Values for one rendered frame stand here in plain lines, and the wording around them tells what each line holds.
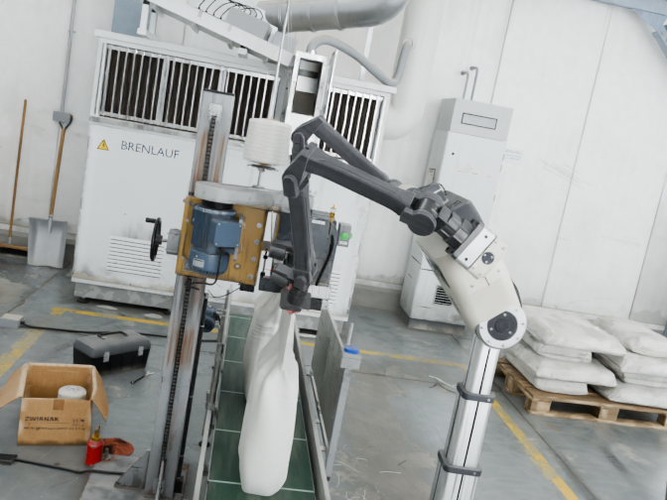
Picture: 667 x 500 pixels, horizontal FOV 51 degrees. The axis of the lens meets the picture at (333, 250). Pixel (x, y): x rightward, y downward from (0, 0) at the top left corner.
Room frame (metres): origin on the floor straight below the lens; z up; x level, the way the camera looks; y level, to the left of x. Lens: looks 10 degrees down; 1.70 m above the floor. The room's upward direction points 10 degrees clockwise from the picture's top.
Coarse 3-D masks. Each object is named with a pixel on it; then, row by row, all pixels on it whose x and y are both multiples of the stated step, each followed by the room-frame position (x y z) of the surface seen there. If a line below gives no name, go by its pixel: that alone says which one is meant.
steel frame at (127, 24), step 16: (128, 0) 6.09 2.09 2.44; (592, 0) 6.96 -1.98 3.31; (608, 0) 6.95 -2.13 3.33; (624, 0) 6.97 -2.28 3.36; (640, 0) 6.99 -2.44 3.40; (656, 0) 7.01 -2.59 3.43; (128, 16) 6.09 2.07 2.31; (640, 16) 6.99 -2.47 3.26; (656, 16) 7.01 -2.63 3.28; (128, 32) 6.09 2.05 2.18; (656, 32) 7.00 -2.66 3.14
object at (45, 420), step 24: (24, 384) 3.13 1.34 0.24; (48, 384) 3.43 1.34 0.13; (72, 384) 3.47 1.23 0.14; (96, 384) 3.30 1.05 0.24; (24, 408) 3.00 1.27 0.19; (48, 408) 3.04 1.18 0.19; (72, 408) 3.09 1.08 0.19; (24, 432) 3.01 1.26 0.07; (48, 432) 3.05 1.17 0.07; (72, 432) 3.09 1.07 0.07
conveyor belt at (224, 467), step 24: (240, 336) 4.03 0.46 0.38; (240, 360) 3.62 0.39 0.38; (240, 384) 3.29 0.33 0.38; (240, 408) 3.01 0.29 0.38; (216, 432) 2.73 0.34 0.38; (240, 432) 2.77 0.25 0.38; (216, 456) 2.52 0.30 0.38; (216, 480) 2.34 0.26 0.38; (240, 480) 2.37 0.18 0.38; (288, 480) 2.44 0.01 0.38; (312, 480) 2.47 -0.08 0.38
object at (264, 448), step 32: (288, 288) 2.60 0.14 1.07; (288, 320) 2.36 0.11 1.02; (288, 352) 2.54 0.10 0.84; (256, 384) 2.33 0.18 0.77; (288, 384) 2.30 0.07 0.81; (256, 416) 2.28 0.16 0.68; (288, 416) 2.28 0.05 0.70; (256, 448) 2.27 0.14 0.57; (288, 448) 2.30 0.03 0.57; (256, 480) 2.27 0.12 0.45
